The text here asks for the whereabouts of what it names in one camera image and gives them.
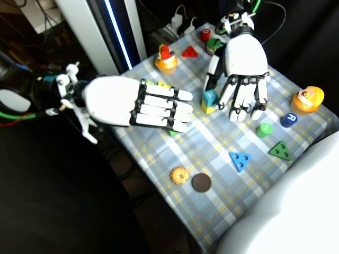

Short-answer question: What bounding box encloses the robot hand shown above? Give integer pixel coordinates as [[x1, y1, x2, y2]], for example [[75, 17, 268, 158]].
[[82, 75, 194, 133], [202, 33, 271, 123]]

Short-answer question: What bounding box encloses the teal cube block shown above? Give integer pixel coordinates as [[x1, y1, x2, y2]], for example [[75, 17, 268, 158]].
[[203, 89, 220, 107]]

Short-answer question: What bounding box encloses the red cylinder block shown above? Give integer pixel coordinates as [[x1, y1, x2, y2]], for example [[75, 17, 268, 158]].
[[200, 28, 212, 43]]

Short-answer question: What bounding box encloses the red triangle block with holes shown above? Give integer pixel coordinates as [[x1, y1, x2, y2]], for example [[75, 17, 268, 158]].
[[181, 46, 199, 58]]

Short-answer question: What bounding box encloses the white charger plug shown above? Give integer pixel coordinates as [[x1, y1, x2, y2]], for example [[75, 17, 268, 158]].
[[171, 14, 184, 30], [183, 22, 197, 35]]

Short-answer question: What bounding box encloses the toy cupcake with strawberries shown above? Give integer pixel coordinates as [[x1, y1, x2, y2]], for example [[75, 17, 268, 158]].
[[154, 43, 179, 75]]

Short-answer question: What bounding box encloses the toy cupcake with yellow topping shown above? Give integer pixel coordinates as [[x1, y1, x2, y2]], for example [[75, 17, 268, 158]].
[[290, 86, 325, 116]]

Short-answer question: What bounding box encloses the green cylinder block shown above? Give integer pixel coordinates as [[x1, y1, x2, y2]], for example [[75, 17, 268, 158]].
[[255, 122, 274, 139]]

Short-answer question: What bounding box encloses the blue cylinder block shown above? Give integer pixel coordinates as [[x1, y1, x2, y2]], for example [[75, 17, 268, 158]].
[[280, 113, 298, 129]]

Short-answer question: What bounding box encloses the white power strip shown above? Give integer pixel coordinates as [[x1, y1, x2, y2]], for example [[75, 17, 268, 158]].
[[164, 23, 186, 39]]

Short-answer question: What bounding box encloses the white column with blue light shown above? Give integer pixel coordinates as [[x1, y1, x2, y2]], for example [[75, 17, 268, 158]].
[[54, 0, 148, 77]]

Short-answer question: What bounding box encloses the green triangle block with holes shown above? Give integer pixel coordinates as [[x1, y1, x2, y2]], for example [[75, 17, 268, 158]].
[[268, 140, 293, 161]]

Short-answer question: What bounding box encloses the orange biscuit cookie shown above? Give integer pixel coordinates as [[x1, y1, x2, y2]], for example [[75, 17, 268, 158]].
[[169, 167, 190, 185]]

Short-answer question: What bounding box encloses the blue triangle block with holes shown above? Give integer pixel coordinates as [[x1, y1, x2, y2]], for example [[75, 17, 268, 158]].
[[229, 152, 252, 173]]

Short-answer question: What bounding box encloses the white box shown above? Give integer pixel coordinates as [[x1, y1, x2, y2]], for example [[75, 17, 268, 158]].
[[20, 0, 63, 34]]

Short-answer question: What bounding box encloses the brown chocolate cookie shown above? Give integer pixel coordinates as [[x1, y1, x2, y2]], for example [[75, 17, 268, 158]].
[[191, 173, 212, 193]]

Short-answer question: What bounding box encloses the blue plaid tablecloth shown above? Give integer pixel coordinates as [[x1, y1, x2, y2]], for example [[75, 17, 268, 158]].
[[111, 22, 334, 253]]

